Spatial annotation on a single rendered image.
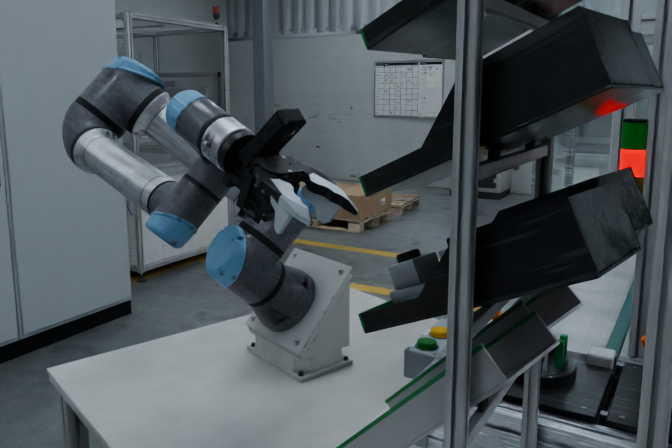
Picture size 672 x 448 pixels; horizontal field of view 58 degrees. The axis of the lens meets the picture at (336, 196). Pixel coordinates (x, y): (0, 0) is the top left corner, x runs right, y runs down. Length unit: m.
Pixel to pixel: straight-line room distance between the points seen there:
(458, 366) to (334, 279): 0.76
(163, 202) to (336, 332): 0.53
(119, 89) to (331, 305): 0.63
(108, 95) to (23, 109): 2.43
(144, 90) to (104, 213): 2.80
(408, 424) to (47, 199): 3.29
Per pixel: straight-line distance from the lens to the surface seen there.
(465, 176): 0.57
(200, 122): 0.94
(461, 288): 0.59
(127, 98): 1.32
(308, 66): 10.82
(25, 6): 3.80
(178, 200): 1.02
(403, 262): 0.73
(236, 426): 1.20
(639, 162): 1.24
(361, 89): 10.28
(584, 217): 0.58
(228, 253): 1.25
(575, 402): 1.10
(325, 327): 1.34
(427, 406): 0.69
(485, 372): 0.64
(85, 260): 4.04
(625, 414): 1.10
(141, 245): 5.03
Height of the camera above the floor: 1.46
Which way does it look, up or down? 9 degrees down
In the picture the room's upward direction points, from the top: straight up
